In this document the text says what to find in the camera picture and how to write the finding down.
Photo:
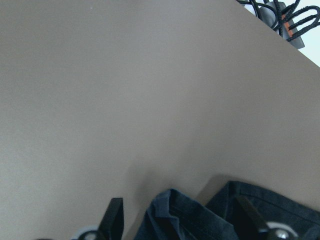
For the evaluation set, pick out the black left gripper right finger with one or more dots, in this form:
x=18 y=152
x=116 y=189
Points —
x=247 y=219

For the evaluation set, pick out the black printed t-shirt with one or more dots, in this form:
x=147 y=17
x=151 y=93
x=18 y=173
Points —
x=173 y=215

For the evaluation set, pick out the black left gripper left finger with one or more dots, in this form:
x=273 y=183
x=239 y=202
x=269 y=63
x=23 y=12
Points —
x=111 y=226

